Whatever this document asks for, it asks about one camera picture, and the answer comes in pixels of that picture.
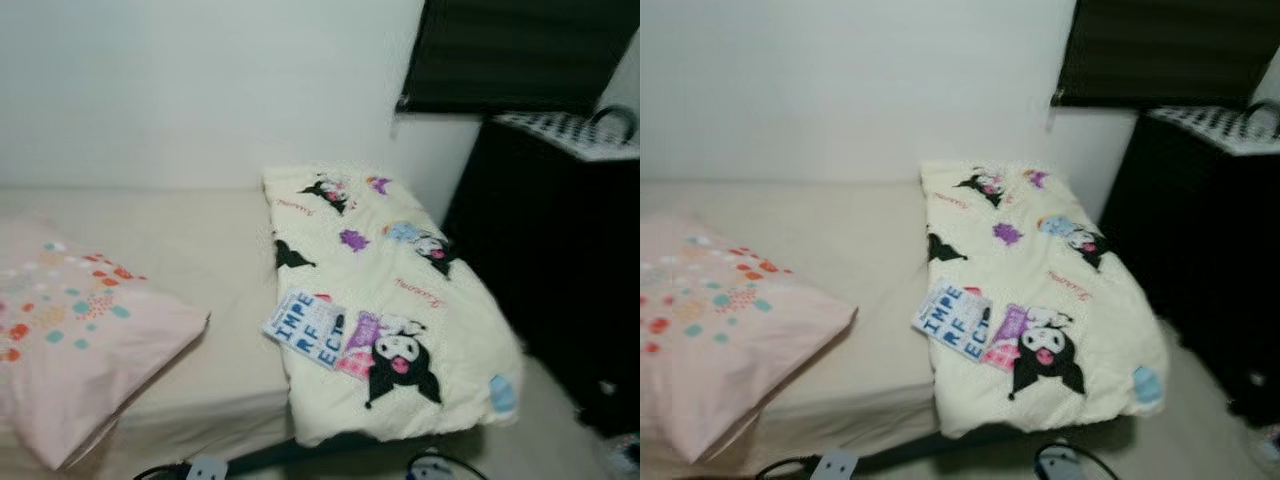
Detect black dresser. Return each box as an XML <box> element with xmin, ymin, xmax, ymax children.
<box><xmin>440</xmin><ymin>115</ymin><xmax>641</xmax><ymax>436</ymax></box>
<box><xmin>1098</xmin><ymin>108</ymin><xmax>1280</xmax><ymax>426</ymax></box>

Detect dark window blind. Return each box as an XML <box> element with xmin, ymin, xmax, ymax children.
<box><xmin>397</xmin><ymin>0</ymin><xmax>641</xmax><ymax>116</ymax></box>
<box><xmin>1052</xmin><ymin>0</ymin><xmax>1280</xmax><ymax>109</ymax></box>

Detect checkerboard calibration sheet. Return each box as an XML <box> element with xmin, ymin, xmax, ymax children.
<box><xmin>1145</xmin><ymin>105</ymin><xmax>1280</xmax><ymax>156</ymax></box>
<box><xmin>490</xmin><ymin>110</ymin><xmax>641</xmax><ymax>163</ymax></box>

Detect white book blue letters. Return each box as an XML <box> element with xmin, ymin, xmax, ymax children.
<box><xmin>911</xmin><ymin>280</ymin><xmax>993</xmax><ymax>363</ymax></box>
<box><xmin>263</xmin><ymin>290</ymin><xmax>346</xmax><ymax>371</ymax></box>

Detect cream cartoon print comforter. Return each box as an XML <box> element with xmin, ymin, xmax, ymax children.
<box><xmin>920</xmin><ymin>160</ymin><xmax>1171</xmax><ymax>439</ymax></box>
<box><xmin>262</xmin><ymin>163</ymin><xmax>526</xmax><ymax>448</ymax></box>

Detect black curved band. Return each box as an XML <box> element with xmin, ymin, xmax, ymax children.
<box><xmin>588</xmin><ymin>102</ymin><xmax>639</xmax><ymax>143</ymax></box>
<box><xmin>1244</xmin><ymin>97</ymin><xmax>1280</xmax><ymax>137</ymax></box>

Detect pink floral pillow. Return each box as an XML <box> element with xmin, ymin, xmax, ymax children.
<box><xmin>640</xmin><ymin>212</ymin><xmax>858</xmax><ymax>466</ymax></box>
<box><xmin>0</xmin><ymin>218</ymin><xmax>211</xmax><ymax>471</ymax></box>

